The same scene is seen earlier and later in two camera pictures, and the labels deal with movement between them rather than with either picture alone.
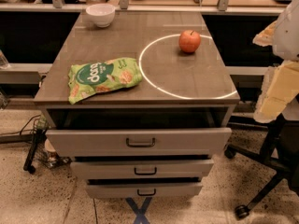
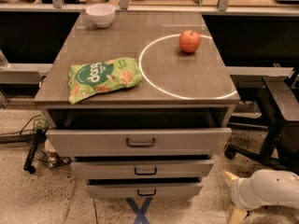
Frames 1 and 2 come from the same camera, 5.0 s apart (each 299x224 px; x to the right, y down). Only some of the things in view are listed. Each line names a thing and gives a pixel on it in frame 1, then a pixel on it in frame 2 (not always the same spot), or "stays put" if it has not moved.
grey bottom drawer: x=143 y=190 stays put
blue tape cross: x=140 y=217 stays put
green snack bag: x=87 y=79 stays put
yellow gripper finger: x=265 y=37 → x=241 y=190
